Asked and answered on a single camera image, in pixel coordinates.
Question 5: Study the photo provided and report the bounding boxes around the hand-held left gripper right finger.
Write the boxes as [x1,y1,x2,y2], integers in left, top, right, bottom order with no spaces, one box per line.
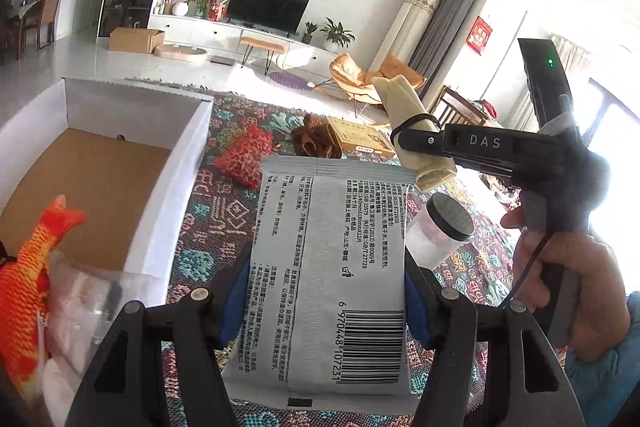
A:
[402,253,586,427]

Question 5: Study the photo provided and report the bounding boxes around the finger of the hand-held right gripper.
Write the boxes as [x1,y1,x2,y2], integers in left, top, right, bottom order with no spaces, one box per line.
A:
[396,123,519,168]
[451,157,521,182]

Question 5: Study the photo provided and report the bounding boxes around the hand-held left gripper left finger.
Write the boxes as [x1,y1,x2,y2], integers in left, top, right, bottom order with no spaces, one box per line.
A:
[65,253,261,427]

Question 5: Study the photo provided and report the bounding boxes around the cream cloth roll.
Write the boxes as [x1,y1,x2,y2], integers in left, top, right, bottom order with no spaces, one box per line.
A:
[371,74,459,196]

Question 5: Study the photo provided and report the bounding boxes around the wet wipes packet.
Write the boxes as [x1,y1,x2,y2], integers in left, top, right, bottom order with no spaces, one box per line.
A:
[220,156,424,416]

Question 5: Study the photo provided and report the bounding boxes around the white cardboard box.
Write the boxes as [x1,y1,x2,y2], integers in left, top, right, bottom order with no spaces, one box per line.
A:
[0,77,215,308]

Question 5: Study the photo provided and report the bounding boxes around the clear plastic bag package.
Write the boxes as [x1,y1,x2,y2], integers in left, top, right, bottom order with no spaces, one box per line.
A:
[42,252,151,408]

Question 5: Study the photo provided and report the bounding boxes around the orange fish plush toy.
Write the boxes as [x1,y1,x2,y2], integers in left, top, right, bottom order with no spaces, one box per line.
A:
[0,194,89,408]

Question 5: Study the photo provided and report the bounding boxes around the person's right forearm blue sleeve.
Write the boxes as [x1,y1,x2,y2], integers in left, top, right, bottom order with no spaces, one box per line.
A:
[562,292,640,427]

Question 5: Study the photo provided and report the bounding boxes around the person's right hand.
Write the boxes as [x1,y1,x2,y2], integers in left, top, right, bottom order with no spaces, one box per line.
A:
[501,199,633,361]

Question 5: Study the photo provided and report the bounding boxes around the wooden slatted chair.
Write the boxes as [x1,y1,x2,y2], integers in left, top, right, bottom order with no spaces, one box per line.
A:
[432,86,493,128]

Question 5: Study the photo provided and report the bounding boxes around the white jar with black lid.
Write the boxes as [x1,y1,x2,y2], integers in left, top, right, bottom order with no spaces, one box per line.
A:
[405,193,475,269]

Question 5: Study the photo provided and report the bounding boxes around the colourful patterned woven rug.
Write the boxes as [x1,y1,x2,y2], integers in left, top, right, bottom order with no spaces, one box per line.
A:
[125,77,567,427]

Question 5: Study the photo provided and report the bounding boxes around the flat cardboard box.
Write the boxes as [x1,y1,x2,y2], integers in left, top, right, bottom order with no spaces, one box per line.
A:
[322,116,399,156]

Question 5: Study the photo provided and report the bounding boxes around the white sheer curtain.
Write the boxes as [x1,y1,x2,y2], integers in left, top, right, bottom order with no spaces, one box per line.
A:
[550,34,596,74]

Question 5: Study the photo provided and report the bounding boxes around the grey curtain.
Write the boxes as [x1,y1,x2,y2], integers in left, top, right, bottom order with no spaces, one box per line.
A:
[407,0,488,100]

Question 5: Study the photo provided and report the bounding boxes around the white standing air conditioner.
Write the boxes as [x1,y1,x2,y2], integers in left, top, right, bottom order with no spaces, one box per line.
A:
[382,0,441,74]

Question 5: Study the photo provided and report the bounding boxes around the orange lounge chair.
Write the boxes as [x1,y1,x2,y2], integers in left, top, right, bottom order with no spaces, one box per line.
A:
[314,53,427,118]

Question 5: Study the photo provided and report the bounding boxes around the red mesh bag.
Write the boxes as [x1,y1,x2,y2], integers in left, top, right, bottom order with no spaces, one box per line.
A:
[214,123,275,186]

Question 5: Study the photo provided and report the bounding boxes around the large potted green plant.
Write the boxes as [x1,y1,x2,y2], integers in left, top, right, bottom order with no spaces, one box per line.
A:
[320,18,356,52]

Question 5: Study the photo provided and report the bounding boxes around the purple round floor mat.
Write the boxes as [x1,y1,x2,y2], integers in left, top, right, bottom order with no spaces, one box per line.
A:
[267,71,312,92]

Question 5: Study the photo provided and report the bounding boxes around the wooden bench with black legs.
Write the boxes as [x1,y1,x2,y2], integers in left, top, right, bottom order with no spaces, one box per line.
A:
[239,37,287,70]

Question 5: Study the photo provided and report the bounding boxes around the black television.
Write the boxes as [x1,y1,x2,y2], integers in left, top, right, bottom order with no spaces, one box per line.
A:
[227,0,310,36]

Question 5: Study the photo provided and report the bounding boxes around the round beige pet bed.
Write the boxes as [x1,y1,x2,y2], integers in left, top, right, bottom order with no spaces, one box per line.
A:
[155,44,209,66]

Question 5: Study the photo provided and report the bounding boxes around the white television cabinet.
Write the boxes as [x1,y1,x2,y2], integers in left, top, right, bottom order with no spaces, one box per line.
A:
[147,14,351,70]

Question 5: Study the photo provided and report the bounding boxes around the brown cardboard shipping box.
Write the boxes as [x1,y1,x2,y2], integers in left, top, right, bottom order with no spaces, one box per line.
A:
[109,27,166,54]

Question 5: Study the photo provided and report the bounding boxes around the brown dining chair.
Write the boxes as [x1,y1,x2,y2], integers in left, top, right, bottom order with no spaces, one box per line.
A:
[20,0,65,54]

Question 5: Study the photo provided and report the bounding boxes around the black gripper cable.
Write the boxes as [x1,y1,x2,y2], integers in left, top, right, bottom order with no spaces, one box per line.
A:
[499,227,552,309]

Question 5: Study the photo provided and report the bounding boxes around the red wall poster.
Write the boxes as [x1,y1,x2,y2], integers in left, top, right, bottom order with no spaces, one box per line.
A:
[466,17,493,56]

